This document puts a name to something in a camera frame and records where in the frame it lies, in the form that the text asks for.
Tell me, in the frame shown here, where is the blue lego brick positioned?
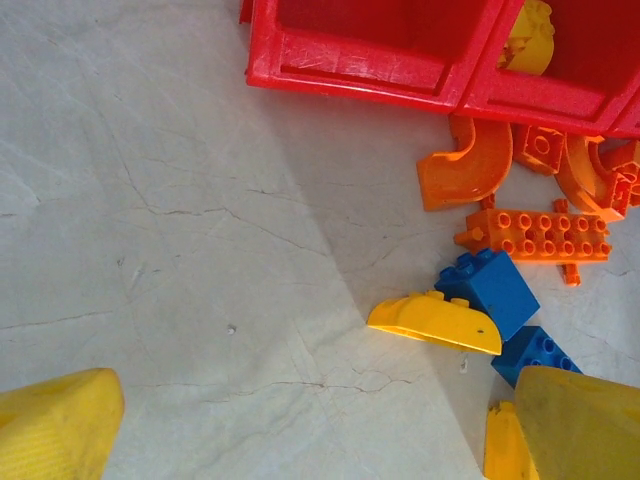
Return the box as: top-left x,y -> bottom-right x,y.
433,248 -> 541,341
491,325 -> 584,389

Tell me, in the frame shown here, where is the yellow curved lego brick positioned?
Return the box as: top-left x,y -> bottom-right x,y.
366,289 -> 503,357

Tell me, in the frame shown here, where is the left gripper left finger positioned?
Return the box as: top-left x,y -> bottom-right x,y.
0,368 -> 125,480

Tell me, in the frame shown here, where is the orange lego brick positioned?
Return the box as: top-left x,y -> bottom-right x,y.
599,142 -> 640,211

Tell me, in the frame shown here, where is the orange long studded lego plate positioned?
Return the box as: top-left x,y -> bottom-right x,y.
453,197 -> 614,286

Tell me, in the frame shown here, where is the orange curved lego piece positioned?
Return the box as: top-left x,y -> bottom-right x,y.
416,115 -> 515,212
554,134 -> 629,224

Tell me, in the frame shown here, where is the small orange square lego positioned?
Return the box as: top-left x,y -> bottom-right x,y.
514,124 -> 569,176

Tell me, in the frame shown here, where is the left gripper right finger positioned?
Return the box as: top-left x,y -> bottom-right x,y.
514,364 -> 640,480

